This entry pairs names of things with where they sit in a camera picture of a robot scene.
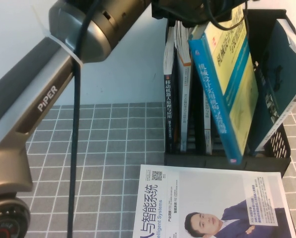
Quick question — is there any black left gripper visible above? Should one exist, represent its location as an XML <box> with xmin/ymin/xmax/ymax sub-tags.
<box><xmin>151</xmin><ymin>0</ymin><xmax>248</xmax><ymax>27</ymax></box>

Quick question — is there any yellow-green mechanical design book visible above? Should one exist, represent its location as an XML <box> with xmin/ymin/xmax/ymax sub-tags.
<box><xmin>187</xmin><ymin>4</ymin><xmax>260</xmax><ymax>166</ymax></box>

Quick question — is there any white book with orange stripe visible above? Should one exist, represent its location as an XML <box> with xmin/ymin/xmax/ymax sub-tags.
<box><xmin>174</xmin><ymin>21</ymin><xmax>194</xmax><ymax>153</ymax></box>

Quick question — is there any black-spine robot book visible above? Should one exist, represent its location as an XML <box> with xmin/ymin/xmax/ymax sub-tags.
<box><xmin>163</xmin><ymin>26</ymin><xmax>176</xmax><ymax>153</ymax></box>

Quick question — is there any thin white-spine book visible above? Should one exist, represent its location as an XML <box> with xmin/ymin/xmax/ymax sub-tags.
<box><xmin>203</xmin><ymin>91</ymin><xmax>213</xmax><ymax>155</ymax></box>

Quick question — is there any large dark blue book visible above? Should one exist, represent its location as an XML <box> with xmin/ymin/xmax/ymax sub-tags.
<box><xmin>249</xmin><ymin>19</ymin><xmax>296</xmax><ymax>153</ymax></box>

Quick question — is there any black plastic book stand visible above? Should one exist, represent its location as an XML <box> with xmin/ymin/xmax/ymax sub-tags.
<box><xmin>163</xmin><ymin>9</ymin><xmax>296</xmax><ymax>179</ymax></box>

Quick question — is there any white zip tie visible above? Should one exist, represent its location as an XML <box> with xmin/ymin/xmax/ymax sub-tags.
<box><xmin>31</xmin><ymin>4</ymin><xmax>84</xmax><ymax>68</ymax></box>

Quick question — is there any grey checkered tablecloth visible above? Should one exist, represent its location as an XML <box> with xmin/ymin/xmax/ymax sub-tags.
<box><xmin>25</xmin><ymin>95</ymin><xmax>296</xmax><ymax>238</ymax></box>

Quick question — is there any white magazine with man portrait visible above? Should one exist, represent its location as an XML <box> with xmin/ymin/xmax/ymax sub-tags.
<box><xmin>132</xmin><ymin>164</ymin><xmax>296</xmax><ymax>238</ymax></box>

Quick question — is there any thin black cable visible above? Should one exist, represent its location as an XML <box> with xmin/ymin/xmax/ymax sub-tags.
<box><xmin>203</xmin><ymin>0</ymin><xmax>250</xmax><ymax>30</ymax></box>

